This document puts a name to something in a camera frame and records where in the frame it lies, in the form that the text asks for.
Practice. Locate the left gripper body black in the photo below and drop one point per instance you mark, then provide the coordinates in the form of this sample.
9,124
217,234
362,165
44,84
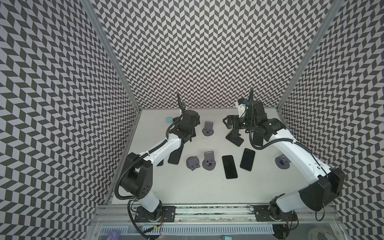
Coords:
192,131

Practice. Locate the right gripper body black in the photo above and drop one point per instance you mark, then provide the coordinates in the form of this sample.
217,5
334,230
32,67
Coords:
233,124

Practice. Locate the black phone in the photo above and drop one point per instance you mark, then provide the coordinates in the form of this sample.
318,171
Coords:
175,156
229,167
257,140
247,159

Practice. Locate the grey round stand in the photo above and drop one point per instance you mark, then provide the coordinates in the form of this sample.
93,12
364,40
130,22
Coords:
209,162
282,162
208,129

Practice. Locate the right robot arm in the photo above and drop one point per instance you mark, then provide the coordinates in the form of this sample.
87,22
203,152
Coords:
324,184

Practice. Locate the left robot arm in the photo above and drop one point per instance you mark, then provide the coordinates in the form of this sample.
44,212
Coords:
136,179

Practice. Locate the black square phone stand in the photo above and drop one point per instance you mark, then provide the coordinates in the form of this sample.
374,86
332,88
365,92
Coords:
235,137

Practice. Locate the grey round stand back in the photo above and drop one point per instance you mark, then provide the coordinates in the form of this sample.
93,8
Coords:
208,129

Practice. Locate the grey stand front left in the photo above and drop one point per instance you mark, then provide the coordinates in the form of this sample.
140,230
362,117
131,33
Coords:
193,163

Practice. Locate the light blue round disc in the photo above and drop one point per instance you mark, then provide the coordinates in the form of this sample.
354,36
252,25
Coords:
169,120

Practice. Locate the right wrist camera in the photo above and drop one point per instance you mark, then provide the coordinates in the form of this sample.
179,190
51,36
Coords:
243,107

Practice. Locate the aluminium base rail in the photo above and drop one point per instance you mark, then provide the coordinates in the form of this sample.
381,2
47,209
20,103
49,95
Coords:
215,214

